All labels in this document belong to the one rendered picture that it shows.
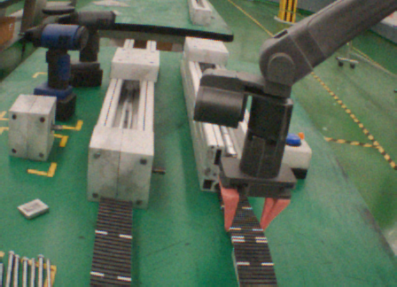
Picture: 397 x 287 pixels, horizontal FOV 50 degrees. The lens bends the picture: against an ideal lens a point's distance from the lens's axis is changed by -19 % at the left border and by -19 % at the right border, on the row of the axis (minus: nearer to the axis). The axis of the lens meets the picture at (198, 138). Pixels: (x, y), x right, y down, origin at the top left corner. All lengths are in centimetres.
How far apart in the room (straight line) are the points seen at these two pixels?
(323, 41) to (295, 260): 33
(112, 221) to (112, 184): 10
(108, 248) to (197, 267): 13
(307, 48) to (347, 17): 8
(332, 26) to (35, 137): 56
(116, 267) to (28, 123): 39
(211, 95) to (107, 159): 20
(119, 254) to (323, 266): 31
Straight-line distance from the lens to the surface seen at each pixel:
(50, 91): 110
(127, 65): 113
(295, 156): 98
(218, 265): 69
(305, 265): 73
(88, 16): 131
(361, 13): 64
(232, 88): 65
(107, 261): 60
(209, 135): 89
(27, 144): 91
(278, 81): 62
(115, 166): 77
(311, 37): 63
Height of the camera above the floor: 118
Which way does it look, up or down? 21 degrees down
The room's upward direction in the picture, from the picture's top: 10 degrees clockwise
